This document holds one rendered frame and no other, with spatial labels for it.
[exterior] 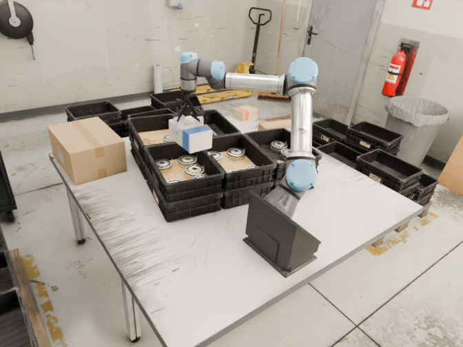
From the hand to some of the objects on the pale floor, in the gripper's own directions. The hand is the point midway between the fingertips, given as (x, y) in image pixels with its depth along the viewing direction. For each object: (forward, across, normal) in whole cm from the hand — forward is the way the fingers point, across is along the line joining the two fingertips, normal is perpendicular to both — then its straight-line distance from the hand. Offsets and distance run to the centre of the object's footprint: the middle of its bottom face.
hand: (190, 130), depth 170 cm
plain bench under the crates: (+111, -31, -7) cm, 115 cm away
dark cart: (+110, +94, -152) cm, 210 cm away
